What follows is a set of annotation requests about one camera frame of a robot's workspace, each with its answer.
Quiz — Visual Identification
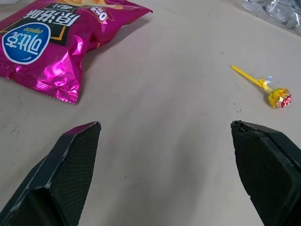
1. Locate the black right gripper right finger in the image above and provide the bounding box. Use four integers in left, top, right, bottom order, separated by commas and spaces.
230, 120, 301, 226

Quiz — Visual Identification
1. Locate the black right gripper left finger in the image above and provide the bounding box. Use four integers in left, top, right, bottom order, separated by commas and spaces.
0, 121, 102, 226

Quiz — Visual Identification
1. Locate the yellow wrapped lollipop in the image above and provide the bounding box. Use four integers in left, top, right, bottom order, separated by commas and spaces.
230, 65, 293, 109

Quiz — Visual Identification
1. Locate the magenta foil chips bag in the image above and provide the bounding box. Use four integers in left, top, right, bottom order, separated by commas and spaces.
0, 0, 154, 105

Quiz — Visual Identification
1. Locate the clear plastic bag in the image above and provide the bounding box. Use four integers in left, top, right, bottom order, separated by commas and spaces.
240, 0, 301, 36

